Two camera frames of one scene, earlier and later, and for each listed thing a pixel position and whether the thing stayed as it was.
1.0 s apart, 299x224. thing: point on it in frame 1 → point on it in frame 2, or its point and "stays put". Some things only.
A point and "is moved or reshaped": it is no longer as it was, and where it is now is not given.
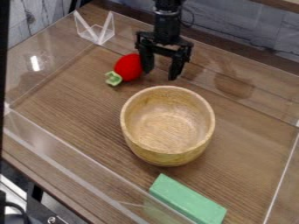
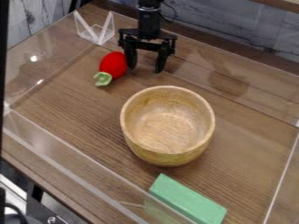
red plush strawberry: [127, 68] is moved or reshaped
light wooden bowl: [169, 124] stays put
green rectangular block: [201, 210] stays put
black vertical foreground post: [5, 171] stays put
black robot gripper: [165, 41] → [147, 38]
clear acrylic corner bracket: [98, 33] stays put
